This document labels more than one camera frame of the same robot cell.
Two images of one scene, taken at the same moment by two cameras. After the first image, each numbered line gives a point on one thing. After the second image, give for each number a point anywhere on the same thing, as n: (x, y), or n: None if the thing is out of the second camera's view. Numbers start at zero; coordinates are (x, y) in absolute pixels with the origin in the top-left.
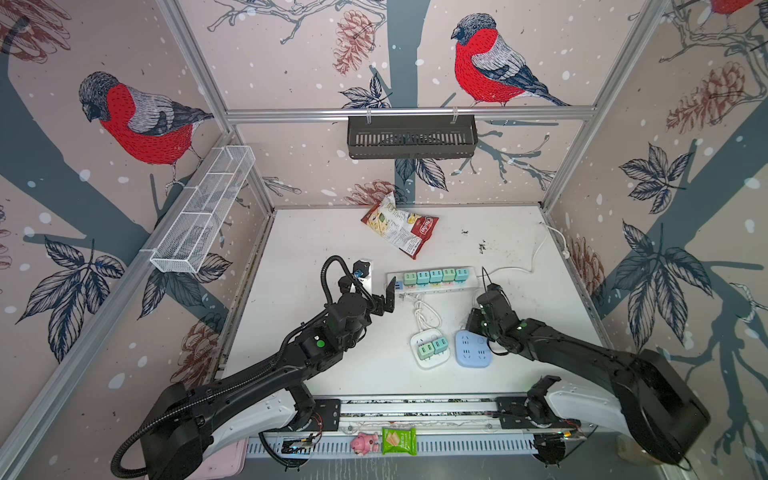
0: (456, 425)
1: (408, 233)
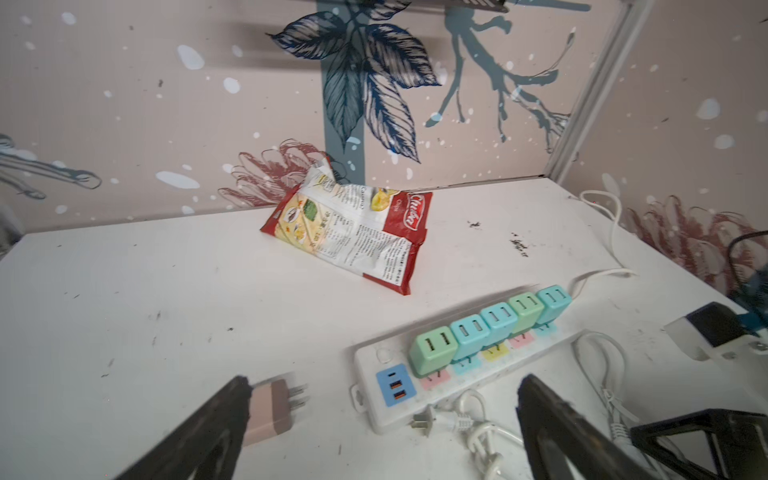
0: None
1: (373, 232)
